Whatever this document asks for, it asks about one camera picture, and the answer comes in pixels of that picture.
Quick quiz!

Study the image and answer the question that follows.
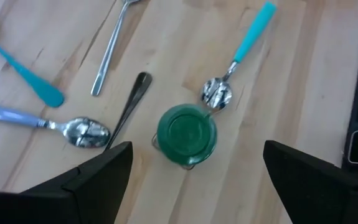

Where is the spoon with mint green handle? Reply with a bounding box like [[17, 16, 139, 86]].
[[200, 1, 278, 110]]

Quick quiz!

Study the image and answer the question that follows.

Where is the plain silver spoon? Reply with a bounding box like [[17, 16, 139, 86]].
[[90, 0, 142, 97]]

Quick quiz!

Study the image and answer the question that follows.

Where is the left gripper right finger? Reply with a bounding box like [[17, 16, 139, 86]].
[[265, 139, 358, 224]]

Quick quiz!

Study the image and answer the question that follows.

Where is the green lid oregano jar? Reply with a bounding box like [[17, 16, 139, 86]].
[[152, 103, 219, 171]]

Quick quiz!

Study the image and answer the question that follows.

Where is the all black long spoon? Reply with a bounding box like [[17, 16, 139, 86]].
[[103, 71, 153, 151]]

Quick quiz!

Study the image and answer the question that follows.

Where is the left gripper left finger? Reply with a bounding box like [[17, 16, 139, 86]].
[[26, 141, 134, 224]]

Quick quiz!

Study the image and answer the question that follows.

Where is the spoon with purple handle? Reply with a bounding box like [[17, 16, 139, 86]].
[[0, 101, 111, 149]]

